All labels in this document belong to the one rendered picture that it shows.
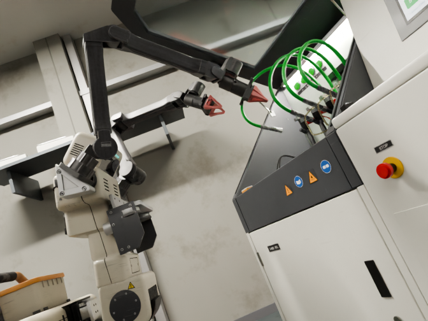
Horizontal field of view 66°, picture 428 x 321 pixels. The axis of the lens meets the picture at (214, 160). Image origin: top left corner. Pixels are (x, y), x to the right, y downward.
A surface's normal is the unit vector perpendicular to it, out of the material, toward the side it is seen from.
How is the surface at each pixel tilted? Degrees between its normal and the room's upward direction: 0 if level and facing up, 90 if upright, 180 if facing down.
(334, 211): 90
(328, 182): 90
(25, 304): 92
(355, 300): 90
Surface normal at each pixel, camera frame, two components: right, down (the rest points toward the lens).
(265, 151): 0.35, -0.37
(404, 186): -0.86, 0.24
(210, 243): 0.00, -0.25
